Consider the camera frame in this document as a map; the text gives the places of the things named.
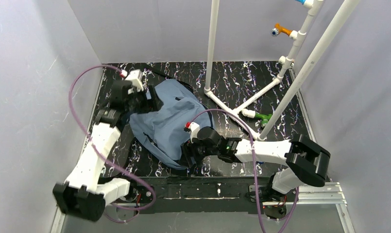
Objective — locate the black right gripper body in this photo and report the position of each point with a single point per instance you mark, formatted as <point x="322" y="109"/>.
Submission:
<point x="191" y="153"/>

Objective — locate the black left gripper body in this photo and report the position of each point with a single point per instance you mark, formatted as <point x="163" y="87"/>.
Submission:
<point x="146" y="102"/>

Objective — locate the light blue student backpack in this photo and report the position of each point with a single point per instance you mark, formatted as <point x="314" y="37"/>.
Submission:
<point x="162" y="132"/>

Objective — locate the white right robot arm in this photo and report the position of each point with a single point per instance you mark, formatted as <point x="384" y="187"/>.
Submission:
<point x="306" y="161"/>

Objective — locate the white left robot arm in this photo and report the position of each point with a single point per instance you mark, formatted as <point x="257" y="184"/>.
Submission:
<point x="81" y="195"/>

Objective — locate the green marker pen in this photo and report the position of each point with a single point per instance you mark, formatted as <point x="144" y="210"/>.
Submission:
<point x="264" y="119"/>

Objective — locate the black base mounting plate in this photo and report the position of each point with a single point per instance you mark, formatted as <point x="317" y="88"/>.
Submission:
<point x="205" y="195"/>

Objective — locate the orange blue pipe valve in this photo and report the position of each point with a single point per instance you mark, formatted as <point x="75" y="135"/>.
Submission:
<point x="278" y="29"/>

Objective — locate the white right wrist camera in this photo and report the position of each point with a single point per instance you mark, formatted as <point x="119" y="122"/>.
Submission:
<point x="192" y="128"/>

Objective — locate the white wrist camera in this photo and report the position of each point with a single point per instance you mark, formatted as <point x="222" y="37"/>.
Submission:
<point x="135" y="77"/>
<point x="192" y="128"/>

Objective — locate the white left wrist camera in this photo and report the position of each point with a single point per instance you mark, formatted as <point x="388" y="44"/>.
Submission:
<point x="135" y="77"/>

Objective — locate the white pvc pipe frame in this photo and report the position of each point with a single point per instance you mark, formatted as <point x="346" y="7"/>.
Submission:
<point x="298" y="37"/>

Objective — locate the aluminium rail frame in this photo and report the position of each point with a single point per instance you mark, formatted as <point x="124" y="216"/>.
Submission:
<point x="332" y="194"/>

